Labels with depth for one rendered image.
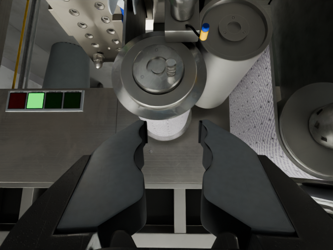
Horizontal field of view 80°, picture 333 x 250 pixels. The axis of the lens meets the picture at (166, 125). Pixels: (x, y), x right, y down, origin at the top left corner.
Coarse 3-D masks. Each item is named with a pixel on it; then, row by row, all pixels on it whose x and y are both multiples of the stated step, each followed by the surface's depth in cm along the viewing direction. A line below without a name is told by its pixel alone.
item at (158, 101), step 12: (156, 36) 31; (132, 48) 31; (180, 48) 31; (132, 60) 30; (192, 60) 30; (120, 72) 30; (132, 72) 30; (192, 72) 30; (132, 84) 30; (180, 84) 29; (192, 84) 29; (132, 96) 29; (144, 96) 29; (156, 96) 29; (168, 96) 29; (180, 96) 29; (156, 108) 30
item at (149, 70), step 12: (144, 48) 30; (156, 48) 30; (168, 48) 30; (144, 60) 29; (156, 60) 30; (180, 60) 29; (144, 72) 29; (156, 72) 29; (180, 72) 29; (144, 84) 28; (156, 84) 28; (168, 84) 28
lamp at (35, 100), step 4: (28, 96) 65; (32, 96) 65; (36, 96) 65; (40, 96) 65; (28, 100) 65; (32, 100) 65; (36, 100) 65; (40, 100) 64; (28, 104) 64; (32, 104) 64; (36, 104) 64; (40, 104) 64
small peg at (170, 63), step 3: (168, 60) 26; (171, 60) 26; (174, 60) 26; (168, 63) 26; (171, 63) 26; (174, 63) 26; (168, 66) 26; (171, 66) 26; (174, 66) 26; (168, 69) 27; (171, 69) 27; (174, 69) 27; (168, 72) 27; (171, 72) 27; (174, 72) 28; (168, 75) 28; (171, 75) 28
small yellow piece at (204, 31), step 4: (188, 24) 27; (204, 24) 23; (208, 24) 23; (192, 28) 27; (204, 28) 23; (208, 28) 23; (196, 32) 26; (204, 32) 24; (200, 36) 25; (204, 36) 24
